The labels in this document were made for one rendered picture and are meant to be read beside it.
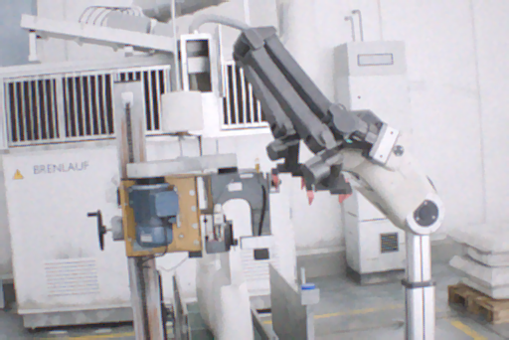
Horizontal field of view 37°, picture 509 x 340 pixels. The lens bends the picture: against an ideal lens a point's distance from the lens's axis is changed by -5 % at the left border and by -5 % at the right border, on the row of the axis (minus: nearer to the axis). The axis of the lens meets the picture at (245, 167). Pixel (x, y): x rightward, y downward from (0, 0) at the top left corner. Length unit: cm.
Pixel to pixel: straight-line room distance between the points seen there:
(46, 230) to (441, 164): 391
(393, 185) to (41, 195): 390
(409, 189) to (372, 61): 443
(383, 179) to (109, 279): 383
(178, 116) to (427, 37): 504
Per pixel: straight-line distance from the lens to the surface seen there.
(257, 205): 333
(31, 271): 617
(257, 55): 239
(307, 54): 647
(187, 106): 309
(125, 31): 569
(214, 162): 327
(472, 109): 799
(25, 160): 607
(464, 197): 799
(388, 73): 706
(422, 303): 285
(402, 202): 266
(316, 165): 229
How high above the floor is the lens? 157
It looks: 4 degrees down
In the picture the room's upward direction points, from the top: 4 degrees counter-clockwise
